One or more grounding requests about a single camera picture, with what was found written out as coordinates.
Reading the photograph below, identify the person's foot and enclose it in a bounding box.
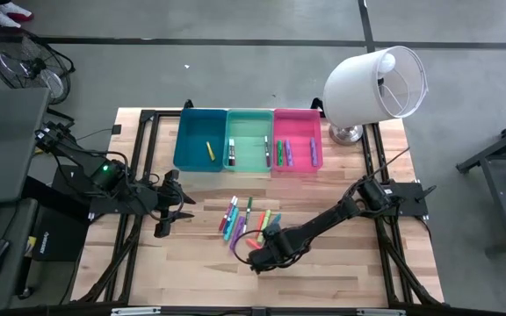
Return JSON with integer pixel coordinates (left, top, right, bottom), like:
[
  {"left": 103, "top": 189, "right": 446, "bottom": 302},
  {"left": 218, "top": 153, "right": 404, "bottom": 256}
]
[
  {"left": 0, "top": 1, "right": 35, "bottom": 23},
  {"left": 0, "top": 11, "right": 22, "bottom": 30}
]

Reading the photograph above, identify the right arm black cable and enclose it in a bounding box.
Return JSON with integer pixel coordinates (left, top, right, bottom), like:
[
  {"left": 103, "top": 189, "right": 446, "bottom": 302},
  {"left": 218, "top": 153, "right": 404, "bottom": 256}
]
[{"left": 229, "top": 239, "right": 271, "bottom": 267}]

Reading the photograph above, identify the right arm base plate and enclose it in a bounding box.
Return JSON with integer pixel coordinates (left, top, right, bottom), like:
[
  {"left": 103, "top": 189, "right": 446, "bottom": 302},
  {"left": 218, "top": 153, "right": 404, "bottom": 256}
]
[{"left": 382, "top": 179, "right": 430, "bottom": 219}]

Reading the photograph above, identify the white marker green cap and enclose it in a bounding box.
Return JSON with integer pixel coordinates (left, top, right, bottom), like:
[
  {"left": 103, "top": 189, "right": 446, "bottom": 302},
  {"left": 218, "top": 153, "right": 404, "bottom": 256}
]
[{"left": 242, "top": 196, "right": 254, "bottom": 235}]

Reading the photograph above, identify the thin blue white marker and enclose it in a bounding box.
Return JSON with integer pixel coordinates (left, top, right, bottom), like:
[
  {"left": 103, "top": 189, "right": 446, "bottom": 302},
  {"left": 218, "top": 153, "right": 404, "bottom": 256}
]
[{"left": 224, "top": 197, "right": 240, "bottom": 223}]

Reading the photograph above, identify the black floor fan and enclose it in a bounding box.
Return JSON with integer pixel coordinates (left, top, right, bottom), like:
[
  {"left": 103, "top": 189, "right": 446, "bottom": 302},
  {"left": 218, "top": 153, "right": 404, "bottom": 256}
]
[{"left": 0, "top": 26, "right": 76, "bottom": 123}]

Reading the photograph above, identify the blue plastic bin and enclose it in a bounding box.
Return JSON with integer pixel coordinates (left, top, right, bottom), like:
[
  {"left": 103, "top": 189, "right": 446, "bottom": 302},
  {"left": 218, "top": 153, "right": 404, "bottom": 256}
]
[{"left": 173, "top": 108, "right": 228, "bottom": 173}]

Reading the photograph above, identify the black desk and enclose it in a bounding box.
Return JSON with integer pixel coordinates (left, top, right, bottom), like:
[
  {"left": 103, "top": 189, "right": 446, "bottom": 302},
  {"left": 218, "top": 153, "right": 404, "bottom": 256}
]
[{"left": 0, "top": 197, "right": 39, "bottom": 312}]

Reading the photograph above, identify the dark grey computer monitor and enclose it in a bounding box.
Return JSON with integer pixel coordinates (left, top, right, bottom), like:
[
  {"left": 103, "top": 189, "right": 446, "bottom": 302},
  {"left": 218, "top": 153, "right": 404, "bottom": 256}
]
[{"left": 0, "top": 86, "right": 51, "bottom": 205}]

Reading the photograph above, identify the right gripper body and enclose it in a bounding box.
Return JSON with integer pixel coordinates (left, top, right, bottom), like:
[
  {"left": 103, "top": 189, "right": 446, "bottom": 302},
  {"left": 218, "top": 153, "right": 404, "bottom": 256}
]
[{"left": 248, "top": 222, "right": 312, "bottom": 276}]

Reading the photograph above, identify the teal highlighter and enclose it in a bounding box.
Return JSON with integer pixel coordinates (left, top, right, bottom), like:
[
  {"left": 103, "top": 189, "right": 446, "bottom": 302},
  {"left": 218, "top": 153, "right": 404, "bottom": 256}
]
[{"left": 222, "top": 208, "right": 241, "bottom": 241}]

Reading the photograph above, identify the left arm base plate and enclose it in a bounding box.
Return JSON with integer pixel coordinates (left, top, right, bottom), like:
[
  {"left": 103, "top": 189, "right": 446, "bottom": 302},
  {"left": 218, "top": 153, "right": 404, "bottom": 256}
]
[{"left": 54, "top": 164, "right": 166, "bottom": 216}]

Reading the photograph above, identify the black equipment cart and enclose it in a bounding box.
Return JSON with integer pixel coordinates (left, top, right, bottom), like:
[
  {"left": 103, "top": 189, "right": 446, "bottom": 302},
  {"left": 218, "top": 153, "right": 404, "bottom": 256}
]
[{"left": 454, "top": 111, "right": 506, "bottom": 255}]

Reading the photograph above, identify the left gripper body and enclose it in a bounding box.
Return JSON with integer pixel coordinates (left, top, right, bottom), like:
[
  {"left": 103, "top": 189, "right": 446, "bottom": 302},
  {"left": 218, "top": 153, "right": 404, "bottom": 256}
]
[{"left": 154, "top": 169, "right": 182, "bottom": 239}]

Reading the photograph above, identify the black control box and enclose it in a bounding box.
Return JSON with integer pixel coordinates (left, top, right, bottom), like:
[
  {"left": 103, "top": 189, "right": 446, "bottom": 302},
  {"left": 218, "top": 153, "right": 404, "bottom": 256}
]
[{"left": 31, "top": 205, "right": 91, "bottom": 263}]

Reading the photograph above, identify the pink plastic bin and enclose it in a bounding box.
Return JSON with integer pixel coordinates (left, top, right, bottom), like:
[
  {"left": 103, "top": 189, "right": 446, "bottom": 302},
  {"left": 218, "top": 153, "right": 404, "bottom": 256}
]
[{"left": 270, "top": 108, "right": 324, "bottom": 173}]

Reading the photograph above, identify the white shade table lamp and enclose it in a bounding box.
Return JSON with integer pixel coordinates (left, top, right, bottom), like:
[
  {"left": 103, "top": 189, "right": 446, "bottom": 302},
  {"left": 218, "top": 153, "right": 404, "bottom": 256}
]
[{"left": 322, "top": 45, "right": 430, "bottom": 147}]

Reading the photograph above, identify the yellow-green highlighter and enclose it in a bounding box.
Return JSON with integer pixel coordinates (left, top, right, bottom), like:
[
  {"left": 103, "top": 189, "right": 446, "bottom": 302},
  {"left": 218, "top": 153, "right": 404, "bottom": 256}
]
[{"left": 257, "top": 209, "right": 273, "bottom": 242}]

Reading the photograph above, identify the teal plastic bin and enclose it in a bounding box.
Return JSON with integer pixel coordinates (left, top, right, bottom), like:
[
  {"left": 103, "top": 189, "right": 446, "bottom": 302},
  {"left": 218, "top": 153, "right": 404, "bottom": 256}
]
[{"left": 222, "top": 109, "right": 276, "bottom": 173}]

